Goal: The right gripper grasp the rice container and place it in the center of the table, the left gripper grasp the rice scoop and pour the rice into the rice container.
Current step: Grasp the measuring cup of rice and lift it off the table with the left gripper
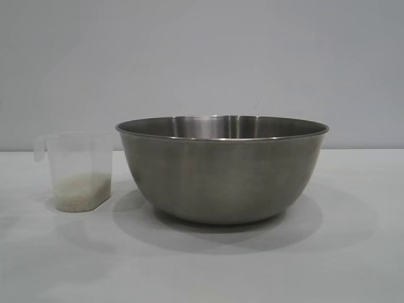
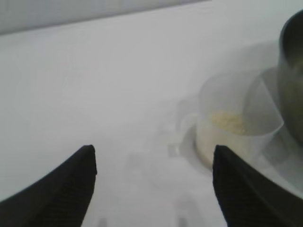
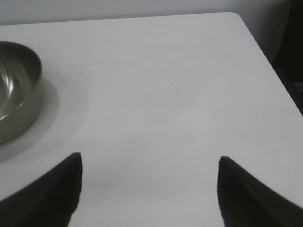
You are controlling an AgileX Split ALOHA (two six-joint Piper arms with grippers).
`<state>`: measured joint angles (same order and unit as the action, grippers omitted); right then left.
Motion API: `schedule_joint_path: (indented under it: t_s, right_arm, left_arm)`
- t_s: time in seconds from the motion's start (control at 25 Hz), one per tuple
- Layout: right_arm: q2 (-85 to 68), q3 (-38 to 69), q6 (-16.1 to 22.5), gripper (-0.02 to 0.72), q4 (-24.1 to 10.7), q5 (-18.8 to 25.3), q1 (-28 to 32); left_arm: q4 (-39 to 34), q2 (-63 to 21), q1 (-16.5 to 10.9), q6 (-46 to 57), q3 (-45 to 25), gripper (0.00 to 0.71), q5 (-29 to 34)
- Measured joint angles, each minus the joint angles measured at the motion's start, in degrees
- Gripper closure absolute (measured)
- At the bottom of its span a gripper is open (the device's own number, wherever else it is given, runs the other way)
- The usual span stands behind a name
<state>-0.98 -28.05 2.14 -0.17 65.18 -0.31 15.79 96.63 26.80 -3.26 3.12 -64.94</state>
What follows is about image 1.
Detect stainless steel mixing bowl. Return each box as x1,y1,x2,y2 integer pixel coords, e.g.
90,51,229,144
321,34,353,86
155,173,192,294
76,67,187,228
115,115,330,225

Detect clear plastic measuring cup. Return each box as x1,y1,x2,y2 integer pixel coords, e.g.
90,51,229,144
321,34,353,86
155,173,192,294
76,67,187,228
33,131,114,211

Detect white rice grains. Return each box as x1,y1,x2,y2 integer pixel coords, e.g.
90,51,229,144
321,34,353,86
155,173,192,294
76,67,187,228
54,172,111,211

